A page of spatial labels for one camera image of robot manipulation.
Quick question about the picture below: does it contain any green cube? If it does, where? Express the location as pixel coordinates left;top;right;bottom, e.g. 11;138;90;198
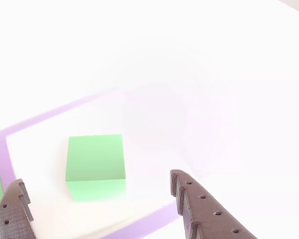
65;134;127;203

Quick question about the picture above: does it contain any purple square frame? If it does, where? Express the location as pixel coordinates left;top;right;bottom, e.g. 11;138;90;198
0;89;182;239

